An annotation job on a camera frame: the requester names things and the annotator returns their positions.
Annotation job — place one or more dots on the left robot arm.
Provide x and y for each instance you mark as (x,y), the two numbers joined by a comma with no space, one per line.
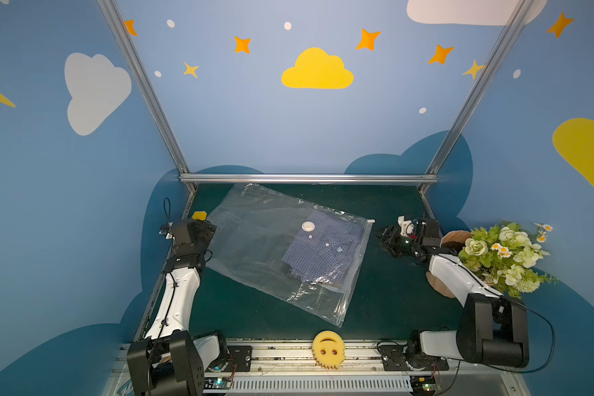
(168,360)

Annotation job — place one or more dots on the clear plastic vacuum bag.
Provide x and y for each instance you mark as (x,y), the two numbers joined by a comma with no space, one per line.
(255,227)

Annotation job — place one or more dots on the left circuit board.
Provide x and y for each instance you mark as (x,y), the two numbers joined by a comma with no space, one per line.
(217,384)

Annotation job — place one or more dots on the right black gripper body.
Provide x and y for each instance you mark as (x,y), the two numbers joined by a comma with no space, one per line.
(393,238)

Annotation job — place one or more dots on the right circuit board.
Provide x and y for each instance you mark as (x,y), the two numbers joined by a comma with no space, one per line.
(424,386)

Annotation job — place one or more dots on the yellow smiley sponge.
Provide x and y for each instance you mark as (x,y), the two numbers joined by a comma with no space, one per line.
(328,350)

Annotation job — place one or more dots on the yellow toy shovel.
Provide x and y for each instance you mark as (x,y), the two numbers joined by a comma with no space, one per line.
(199,215)

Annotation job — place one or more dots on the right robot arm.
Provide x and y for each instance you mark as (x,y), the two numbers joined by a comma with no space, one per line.
(493,329)

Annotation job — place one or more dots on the aluminium frame back bar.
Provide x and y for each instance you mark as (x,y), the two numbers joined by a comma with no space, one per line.
(308,179)

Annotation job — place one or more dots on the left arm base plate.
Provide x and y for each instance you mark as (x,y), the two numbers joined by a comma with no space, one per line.
(239,358)

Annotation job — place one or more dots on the blue checkered shirt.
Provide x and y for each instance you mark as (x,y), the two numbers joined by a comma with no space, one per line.
(324,249)

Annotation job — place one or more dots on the flower bouquet in paper pot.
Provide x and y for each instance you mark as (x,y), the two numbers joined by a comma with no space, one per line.
(503,257)

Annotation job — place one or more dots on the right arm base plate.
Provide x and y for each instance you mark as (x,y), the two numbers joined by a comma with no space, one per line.
(394,358)

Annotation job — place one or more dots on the circuit board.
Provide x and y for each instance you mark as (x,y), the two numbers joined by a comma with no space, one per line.
(424,386)
(217,384)

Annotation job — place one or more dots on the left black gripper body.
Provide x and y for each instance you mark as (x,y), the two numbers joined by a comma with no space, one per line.
(193,229)

